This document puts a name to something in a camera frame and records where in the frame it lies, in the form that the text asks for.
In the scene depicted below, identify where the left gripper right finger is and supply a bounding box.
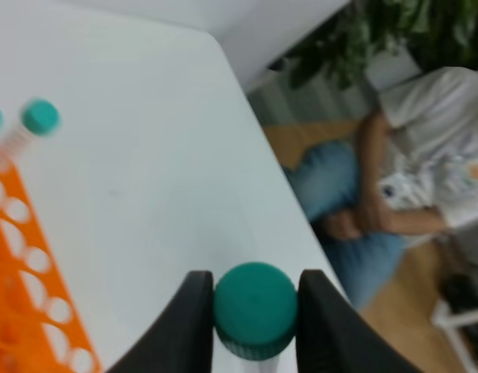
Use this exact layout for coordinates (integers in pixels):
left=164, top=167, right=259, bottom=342
left=295, top=270, right=419, bottom=373

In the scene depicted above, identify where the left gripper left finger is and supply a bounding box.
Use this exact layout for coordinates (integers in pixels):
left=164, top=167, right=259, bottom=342
left=109, top=270, right=214, bottom=373

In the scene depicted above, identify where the teal-capped test tube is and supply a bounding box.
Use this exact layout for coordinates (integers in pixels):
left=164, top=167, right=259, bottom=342
left=213, top=262, right=298, bottom=372

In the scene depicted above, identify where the orange test tube rack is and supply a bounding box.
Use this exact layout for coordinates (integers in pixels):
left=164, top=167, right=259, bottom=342
left=0, top=152, right=103, bottom=372

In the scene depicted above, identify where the seated person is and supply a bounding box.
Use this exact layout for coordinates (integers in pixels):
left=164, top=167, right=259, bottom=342
left=284, top=67, right=478, bottom=309

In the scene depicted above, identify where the green plant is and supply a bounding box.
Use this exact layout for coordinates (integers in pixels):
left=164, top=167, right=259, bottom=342
left=269, top=0, right=478, bottom=89

